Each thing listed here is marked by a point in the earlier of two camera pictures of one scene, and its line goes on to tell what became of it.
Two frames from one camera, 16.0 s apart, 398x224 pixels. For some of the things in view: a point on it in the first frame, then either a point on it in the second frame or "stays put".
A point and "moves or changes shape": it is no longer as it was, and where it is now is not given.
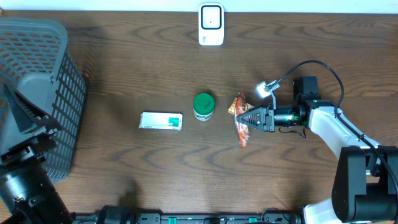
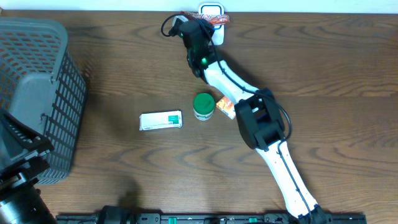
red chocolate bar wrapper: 240,107 moves or changes shape
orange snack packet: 232,109 moves or changes shape
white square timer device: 211,24 stays put
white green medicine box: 168,121 stays put
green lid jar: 203,105 stays put
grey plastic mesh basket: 35,59 stays put
